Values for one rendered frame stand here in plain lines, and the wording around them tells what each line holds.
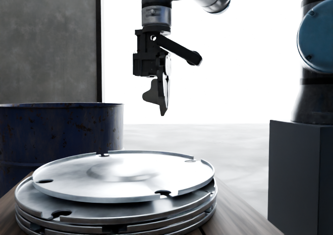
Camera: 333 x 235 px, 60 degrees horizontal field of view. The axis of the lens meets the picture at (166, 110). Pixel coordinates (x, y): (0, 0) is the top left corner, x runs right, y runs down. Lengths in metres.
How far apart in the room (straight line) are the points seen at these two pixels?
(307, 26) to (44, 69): 4.45
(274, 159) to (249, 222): 0.38
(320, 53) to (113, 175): 0.40
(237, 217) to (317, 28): 0.34
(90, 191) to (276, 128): 0.49
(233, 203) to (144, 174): 0.14
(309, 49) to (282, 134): 0.25
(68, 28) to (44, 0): 0.54
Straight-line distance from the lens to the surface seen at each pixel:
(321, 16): 0.57
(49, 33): 4.84
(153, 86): 0.69
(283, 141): 0.73
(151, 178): 0.45
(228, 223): 0.40
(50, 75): 4.76
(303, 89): 0.72
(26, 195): 0.45
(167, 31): 0.70
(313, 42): 0.56
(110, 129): 0.90
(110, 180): 0.44
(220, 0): 0.78
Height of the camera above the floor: 0.51
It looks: 3 degrees down
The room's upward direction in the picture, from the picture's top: straight up
